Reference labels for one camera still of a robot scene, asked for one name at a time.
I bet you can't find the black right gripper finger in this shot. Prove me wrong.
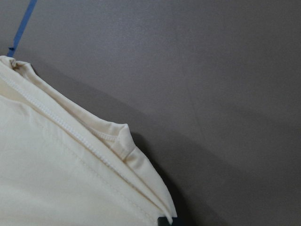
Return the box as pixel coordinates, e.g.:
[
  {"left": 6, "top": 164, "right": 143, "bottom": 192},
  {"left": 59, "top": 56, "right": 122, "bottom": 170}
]
[{"left": 158, "top": 217, "right": 170, "bottom": 226}]

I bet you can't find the cream long-sleeve graphic shirt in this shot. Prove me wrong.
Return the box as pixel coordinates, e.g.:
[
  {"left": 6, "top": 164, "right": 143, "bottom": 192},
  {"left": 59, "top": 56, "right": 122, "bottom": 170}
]
[{"left": 0, "top": 56, "right": 177, "bottom": 226}]

